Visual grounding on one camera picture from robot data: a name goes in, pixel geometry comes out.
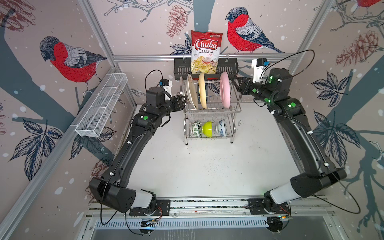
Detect black wall basket shelf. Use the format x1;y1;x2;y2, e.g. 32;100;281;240
174;57;239;81

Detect blue floral white bowl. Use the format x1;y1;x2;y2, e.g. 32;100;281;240
215;120;227;138

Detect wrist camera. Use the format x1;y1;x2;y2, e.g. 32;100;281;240
159;79;173;95
252;58;269;83

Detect pink plate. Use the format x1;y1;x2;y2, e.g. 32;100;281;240
220;72;231;109

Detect lime green bowl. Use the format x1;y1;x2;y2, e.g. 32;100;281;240
202;121;213;138

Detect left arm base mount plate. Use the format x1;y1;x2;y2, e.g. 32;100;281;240
129;199;171;217

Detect white wire wall basket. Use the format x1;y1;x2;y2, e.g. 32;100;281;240
75;73;128;138

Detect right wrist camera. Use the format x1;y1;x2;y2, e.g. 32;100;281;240
252;58;269;83

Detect silver two-tier dish rack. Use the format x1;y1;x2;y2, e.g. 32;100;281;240
181;78;242;145

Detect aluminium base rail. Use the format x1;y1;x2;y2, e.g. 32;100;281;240
86;195;334;218

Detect white floral plate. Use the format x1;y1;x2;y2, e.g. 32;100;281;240
186;74;199;110

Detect yellow plate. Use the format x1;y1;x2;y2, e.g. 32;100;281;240
199;73;207;109

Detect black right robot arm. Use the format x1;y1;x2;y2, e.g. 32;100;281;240
231;69;347;214

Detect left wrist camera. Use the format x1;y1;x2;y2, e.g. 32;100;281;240
159;79;173;95

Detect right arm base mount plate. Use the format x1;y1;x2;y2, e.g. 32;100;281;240
245;198;291;215

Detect green leaf pattern bowl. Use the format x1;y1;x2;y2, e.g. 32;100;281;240
191;120;203;138

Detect Chuba cassava chips bag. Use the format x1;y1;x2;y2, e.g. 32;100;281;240
191;31;223;63

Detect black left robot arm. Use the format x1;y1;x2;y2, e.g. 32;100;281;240
89;87;187;214

